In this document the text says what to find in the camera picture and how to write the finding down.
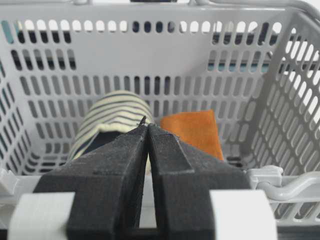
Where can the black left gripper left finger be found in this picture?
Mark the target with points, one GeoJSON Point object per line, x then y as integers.
{"type": "Point", "coordinates": [108, 185]}

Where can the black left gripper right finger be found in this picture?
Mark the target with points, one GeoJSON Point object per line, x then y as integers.
{"type": "Point", "coordinates": [182, 177]}

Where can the orange cloth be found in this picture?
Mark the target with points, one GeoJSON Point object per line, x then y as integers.
{"type": "Point", "coordinates": [197, 128]}

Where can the cream navy striped cloth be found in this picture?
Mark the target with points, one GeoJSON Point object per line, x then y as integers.
{"type": "Point", "coordinates": [118, 111]}

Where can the grey plastic shopping basket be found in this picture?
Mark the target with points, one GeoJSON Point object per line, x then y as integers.
{"type": "Point", "coordinates": [255, 63]}

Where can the grey basket handle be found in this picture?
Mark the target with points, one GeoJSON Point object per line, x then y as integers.
{"type": "Point", "coordinates": [285, 188]}

